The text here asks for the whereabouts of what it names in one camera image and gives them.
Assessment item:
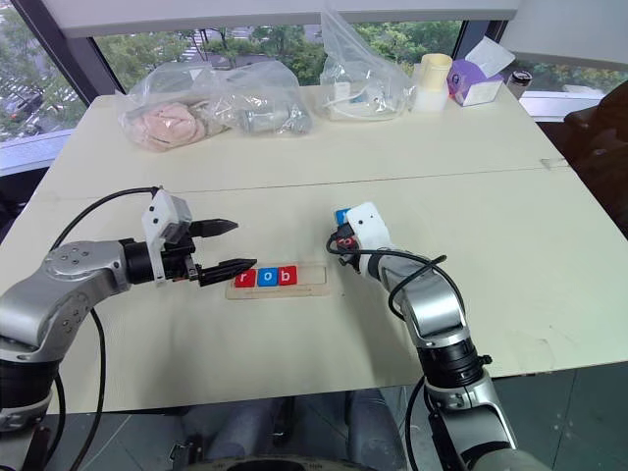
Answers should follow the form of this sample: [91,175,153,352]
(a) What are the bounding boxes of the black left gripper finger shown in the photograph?
[189,218,240,241]
[197,257,259,288]

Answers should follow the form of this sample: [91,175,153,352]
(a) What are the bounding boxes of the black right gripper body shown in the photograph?
[337,246,363,272]

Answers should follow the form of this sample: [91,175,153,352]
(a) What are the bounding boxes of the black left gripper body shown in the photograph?
[163,235,205,288]

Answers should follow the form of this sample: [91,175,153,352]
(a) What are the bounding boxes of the wooden letter tray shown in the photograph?
[225,262,332,300]

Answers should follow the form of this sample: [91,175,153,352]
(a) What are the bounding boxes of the plastic bag with pink items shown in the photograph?
[116,62,237,154]

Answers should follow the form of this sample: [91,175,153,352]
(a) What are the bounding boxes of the plastic bag with metal parts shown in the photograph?
[215,60,315,139]

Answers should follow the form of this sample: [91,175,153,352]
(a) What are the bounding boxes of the plastic bag with white items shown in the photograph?
[317,8,419,123]

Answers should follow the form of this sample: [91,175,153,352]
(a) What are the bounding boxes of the grey rounded leg shapes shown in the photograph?
[179,386,409,470]

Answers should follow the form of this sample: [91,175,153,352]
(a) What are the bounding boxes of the cream cylinder cup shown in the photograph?
[420,53,453,93]

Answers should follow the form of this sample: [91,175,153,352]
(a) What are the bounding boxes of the purple tissue box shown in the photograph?
[445,58,506,109]

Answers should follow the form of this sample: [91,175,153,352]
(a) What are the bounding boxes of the dark cup with lid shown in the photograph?
[506,70,534,100]

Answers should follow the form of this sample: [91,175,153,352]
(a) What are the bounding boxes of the dark brown chair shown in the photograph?
[562,80,628,225]

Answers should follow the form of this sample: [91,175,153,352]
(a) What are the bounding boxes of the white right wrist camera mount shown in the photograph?
[342,200,394,277]

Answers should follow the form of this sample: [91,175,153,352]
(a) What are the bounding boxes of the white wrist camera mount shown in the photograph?
[140,188,193,287]
[342,200,394,277]

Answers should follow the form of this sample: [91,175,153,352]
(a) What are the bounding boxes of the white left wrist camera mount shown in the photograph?
[140,188,193,287]

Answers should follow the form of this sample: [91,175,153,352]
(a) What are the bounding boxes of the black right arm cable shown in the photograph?
[325,234,448,321]

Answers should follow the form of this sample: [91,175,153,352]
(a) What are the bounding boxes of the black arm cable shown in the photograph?
[325,234,448,321]
[48,184,165,471]

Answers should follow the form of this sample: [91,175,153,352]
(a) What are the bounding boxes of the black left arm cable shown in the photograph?
[48,184,165,471]

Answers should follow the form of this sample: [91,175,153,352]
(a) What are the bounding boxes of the dark window frame post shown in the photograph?
[18,0,120,110]

